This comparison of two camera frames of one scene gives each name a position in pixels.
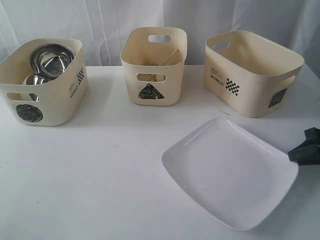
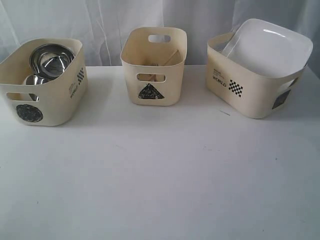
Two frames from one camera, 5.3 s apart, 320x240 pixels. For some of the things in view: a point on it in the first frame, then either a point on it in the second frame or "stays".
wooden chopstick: [177, 51] stays
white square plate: [236, 175] to [268, 49]
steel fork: [154, 76] stays
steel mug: [32, 79] stays
